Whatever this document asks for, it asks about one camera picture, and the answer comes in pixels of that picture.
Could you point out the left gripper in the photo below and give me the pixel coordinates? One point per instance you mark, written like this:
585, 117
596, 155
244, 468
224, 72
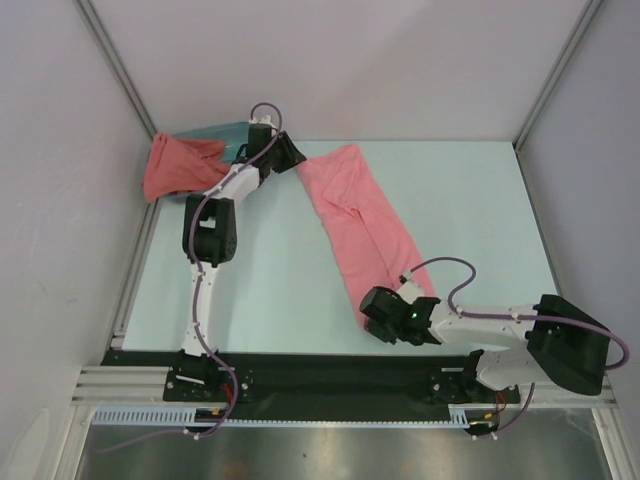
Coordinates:
292, 157

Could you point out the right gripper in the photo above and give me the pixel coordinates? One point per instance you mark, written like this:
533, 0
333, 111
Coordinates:
375, 329

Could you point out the teal plastic bin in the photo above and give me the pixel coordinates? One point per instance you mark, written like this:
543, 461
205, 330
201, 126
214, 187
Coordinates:
233, 134

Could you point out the light pink t shirt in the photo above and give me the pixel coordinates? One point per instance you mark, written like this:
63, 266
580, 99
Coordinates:
370, 243

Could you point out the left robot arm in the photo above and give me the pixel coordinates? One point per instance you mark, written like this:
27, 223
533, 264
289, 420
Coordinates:
210, 237

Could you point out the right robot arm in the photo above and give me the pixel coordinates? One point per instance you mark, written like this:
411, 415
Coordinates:
551, 340

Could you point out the salmon red t shirt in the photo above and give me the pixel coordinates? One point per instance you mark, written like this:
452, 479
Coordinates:
177, 166

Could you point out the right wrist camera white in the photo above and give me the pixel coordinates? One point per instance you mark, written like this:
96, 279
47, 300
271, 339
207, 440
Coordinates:
409, 290

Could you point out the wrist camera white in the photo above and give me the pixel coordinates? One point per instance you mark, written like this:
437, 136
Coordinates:
264, 120
409, 290

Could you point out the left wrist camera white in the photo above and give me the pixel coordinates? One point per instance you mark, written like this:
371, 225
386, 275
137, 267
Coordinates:
264, 120

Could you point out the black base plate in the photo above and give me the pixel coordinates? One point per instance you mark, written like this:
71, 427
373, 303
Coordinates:
356, 387

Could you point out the left aluminium corner post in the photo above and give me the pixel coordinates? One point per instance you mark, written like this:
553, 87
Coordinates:
107, 48

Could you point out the aluminium corner post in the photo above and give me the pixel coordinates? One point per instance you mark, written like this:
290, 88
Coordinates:
107, 48
577, 35

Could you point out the right aluminium corner post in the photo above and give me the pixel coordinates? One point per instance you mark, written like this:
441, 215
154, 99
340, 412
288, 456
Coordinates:
577, 35

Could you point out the aluminium front rail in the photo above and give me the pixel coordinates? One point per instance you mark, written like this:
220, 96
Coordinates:
102, 385

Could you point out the white slotted cable duct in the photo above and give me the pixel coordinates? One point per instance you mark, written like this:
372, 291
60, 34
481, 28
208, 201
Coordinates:
183, 417

